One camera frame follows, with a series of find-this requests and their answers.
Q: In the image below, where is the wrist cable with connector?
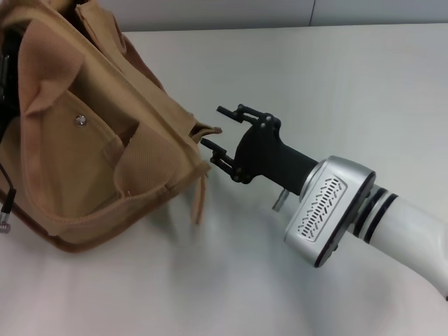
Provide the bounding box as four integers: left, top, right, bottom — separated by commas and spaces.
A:
272, 188, 291, 211
0, 163, 18, 235

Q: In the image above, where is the khaki canvas food bag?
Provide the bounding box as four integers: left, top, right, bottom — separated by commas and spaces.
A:
0, 0, 225, 255

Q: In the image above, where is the left wrist cable with connector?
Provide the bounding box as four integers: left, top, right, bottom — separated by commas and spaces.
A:
0, 163, 18, 235

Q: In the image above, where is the right wrist cable with connector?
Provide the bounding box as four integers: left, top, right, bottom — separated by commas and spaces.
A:
272, 188, 291, 211

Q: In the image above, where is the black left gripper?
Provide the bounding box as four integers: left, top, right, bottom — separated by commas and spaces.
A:
0, 29, 19, 141

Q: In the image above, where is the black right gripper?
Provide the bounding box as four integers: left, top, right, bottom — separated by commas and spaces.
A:
200, 102, 318, 195

